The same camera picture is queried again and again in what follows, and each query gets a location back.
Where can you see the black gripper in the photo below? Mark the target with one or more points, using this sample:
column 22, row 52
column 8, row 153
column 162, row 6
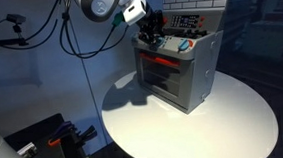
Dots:
column 152, row 20

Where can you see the blue stove knob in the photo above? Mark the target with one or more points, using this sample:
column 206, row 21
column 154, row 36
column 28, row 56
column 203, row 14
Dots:
column 134, row 40
column 161, row 41
column 183, row 45

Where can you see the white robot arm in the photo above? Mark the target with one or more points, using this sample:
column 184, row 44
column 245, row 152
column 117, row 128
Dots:
column 99, row 5

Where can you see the large red round stove button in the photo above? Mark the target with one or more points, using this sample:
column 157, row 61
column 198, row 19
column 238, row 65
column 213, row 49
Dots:
column 165, row 20

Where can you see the small red stove button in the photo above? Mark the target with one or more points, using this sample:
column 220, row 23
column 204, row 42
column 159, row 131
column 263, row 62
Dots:
column 200, row 25
column 202, row 18

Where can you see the grey toy stove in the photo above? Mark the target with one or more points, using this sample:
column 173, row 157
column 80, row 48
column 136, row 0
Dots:
column 200, row 65

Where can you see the silver metal block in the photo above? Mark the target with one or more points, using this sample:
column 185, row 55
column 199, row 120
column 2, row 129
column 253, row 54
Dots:
column 28, row 150

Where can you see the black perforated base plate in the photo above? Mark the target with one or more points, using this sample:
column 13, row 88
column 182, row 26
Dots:
column 113, row 157

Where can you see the black camera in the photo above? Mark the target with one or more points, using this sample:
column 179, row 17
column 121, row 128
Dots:
column 16, row 18

